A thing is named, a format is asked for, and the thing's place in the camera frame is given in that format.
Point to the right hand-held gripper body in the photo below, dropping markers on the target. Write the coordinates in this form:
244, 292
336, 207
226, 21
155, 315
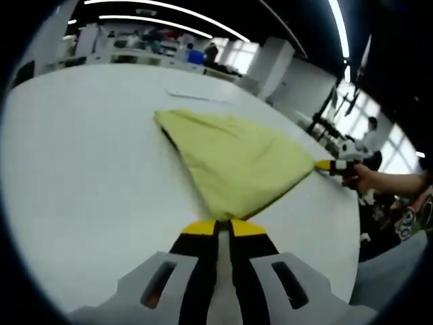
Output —
352, 152

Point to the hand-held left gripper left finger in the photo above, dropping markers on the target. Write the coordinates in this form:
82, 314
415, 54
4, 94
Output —
199, 271

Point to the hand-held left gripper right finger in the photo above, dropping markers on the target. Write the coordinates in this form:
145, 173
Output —
250, 271

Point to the yellow garment blue grey sleeves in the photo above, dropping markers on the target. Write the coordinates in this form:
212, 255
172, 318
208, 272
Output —
236, 162

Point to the person's right hand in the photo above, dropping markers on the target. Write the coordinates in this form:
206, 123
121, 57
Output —
365, 177

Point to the black metal stand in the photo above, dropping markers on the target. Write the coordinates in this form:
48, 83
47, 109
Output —
324, 115

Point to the person's printed shirt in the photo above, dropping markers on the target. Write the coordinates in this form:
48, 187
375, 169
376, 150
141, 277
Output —
412, 216

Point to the curved ceiling light strip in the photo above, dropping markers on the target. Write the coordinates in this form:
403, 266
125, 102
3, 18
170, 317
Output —
341, 34

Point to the blue storage bin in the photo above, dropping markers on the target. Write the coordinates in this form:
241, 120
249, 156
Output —
196, 57

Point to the white cabinet row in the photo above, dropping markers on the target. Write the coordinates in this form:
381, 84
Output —
142, 57

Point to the long ceiling light strip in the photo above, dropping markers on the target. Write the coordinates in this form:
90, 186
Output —
159, 22
176, 10

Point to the ceiling air vent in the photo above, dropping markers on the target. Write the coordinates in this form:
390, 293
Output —
147, 12

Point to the black square object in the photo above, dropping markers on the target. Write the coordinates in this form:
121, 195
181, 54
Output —
26, 71

